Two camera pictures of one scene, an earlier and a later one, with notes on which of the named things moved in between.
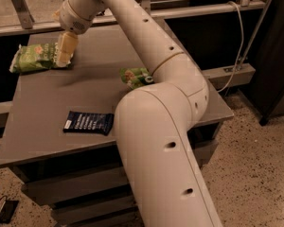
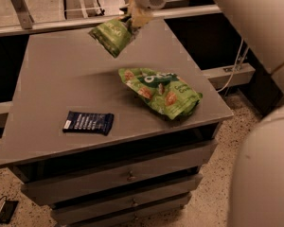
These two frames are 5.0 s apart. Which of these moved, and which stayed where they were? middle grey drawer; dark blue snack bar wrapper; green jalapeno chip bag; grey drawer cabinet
Moved: green jalapeno chip bag
Stayed: grey drawer cabinet; middle grey drawer; dark blue snack bar wrapper
